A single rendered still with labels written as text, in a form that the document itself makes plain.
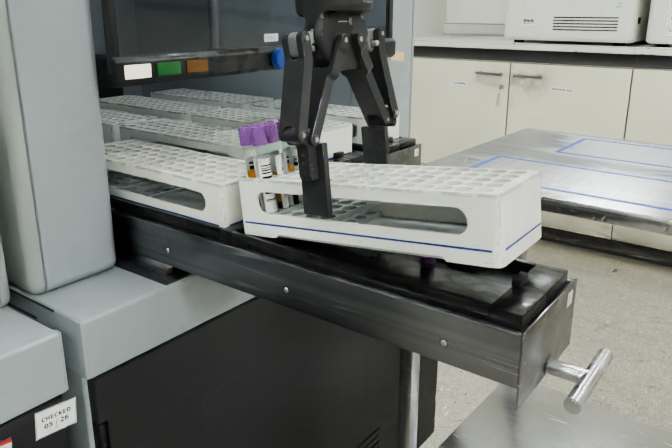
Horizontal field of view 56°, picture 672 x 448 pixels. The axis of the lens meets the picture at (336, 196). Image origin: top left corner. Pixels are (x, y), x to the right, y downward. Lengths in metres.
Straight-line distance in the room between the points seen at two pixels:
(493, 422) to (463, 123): 2.01
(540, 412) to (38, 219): 1.01
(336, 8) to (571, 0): 2.38
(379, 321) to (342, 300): 0.04
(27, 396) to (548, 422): 0.97
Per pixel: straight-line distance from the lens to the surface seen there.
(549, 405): 1.42
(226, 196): 0.71
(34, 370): 0.72
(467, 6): 3.80
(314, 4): 0.61
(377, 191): 0.58
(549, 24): 2.97
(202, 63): 0.85
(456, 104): 3.15
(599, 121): 2.93
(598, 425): 1.40
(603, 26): 2.90
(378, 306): 0.59
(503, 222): 0.53
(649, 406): 2.04
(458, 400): 1.90
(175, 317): 0.81
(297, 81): 0.58
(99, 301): 0.77
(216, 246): 0.71
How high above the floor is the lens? 1.05
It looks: 16 degrees down
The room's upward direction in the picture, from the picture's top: straight up
